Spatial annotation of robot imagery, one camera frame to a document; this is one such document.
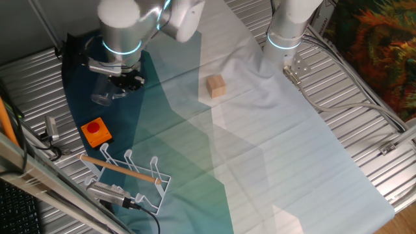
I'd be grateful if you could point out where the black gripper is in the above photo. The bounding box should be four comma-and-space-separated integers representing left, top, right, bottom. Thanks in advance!
112, 68, 146, 95

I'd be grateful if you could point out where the clear glass mug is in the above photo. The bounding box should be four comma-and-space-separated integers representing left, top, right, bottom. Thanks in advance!
90, 73, 128, 107

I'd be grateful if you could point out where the wooden rack rod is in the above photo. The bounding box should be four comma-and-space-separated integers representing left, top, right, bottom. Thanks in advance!
79, 153, 163, 185

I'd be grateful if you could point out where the orange emergency stop button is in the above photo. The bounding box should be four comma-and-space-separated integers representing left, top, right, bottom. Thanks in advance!
80, 117, 114, 150

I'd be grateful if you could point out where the wooden cube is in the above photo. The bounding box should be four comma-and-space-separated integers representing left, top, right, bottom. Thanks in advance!
206, 74, 228, 99

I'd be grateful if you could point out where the orange pole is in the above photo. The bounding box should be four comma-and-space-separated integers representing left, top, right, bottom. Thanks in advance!
0, 97, 19, 147

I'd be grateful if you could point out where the blue green white tablecloth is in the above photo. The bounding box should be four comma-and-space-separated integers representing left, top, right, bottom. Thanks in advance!
61, 0, 396, 234

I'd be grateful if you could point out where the black keyboard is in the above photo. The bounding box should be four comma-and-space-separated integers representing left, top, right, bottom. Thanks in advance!
0, 180, 42, 234

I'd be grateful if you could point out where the metal base mounting plate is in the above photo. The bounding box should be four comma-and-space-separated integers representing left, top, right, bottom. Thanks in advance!
285, 53, 311, 74

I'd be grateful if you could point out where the cardboard box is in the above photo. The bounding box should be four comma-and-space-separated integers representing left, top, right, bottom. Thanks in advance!
310, 0, 336, 38

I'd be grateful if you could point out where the colourful patterned cloth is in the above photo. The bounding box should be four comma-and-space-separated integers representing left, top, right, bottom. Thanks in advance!
324, 0, 416, 123

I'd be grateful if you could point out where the silver finned camera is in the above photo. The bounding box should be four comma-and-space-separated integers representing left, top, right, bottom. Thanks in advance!
86, 181, 142, 211

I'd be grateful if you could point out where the white wire cup rack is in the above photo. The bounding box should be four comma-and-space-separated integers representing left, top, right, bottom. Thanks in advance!
84, 142, 172, 215

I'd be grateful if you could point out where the aluminium frame bar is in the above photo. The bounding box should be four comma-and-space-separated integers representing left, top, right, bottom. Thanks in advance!
0, 131, 134, 234

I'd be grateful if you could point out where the black camera cable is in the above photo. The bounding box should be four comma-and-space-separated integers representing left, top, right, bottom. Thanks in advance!
129, 201, 162, 234

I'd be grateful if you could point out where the robot base cable bundle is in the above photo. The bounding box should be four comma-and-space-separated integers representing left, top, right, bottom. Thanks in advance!
300, 24, 409, 133

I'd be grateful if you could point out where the small metal bracket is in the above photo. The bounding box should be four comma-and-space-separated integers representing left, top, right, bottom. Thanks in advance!
379, 142, 397, 156

